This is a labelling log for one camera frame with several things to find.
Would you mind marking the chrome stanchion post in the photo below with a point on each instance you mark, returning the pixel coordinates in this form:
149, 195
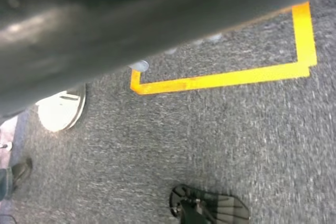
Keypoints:
60, 111

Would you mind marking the person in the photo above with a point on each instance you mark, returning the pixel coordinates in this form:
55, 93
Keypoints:
16, 177

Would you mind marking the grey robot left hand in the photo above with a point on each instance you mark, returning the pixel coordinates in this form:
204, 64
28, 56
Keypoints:
105, 24

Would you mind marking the dark ribbed robot foot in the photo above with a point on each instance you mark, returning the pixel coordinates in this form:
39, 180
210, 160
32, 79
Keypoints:
223, 208

